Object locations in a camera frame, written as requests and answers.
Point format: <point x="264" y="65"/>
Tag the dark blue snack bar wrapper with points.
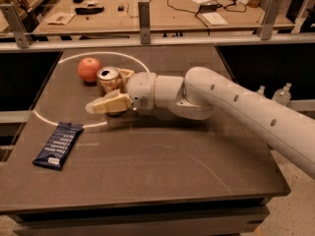
<point x="57" y="148"/>

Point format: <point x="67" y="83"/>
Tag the left metal rail bracket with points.
<point x="23" y="40"/>

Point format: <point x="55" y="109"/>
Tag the middle metal rail bracket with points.
<point x="144" y="21"/>

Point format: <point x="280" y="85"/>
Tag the right metal rail bracket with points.
<point x="266" y="28"/>

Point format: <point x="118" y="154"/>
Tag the brown envelope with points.
<point x="60" y="19"/>

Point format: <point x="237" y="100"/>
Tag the white card on table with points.
<point x="215" y="19"/>

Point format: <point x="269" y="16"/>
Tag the metal rail bracket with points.
<point x="266" y="28"/>
<point x="23" y="40"/>
<point x="144" y="21"/>

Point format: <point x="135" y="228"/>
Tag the red apple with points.
<point x="87" y="69"/>

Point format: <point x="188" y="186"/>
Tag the black handheld device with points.
<point x="89" y="11"/>

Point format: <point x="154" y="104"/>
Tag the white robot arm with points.
<point x="199" y="92"/>

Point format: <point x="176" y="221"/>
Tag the black power adapter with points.
<point x="208" y="7"/>

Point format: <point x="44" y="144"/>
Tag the horizontal metal rail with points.
<point x="59" y="46"/>

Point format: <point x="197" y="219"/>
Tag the orange LaCroix soda can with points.
<point x="109" y="82"/>

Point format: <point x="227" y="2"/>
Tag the clear sanitizer bottle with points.
<point x="261" y="90"/>

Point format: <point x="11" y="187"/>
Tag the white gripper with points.
<point x="142" y="88"/>

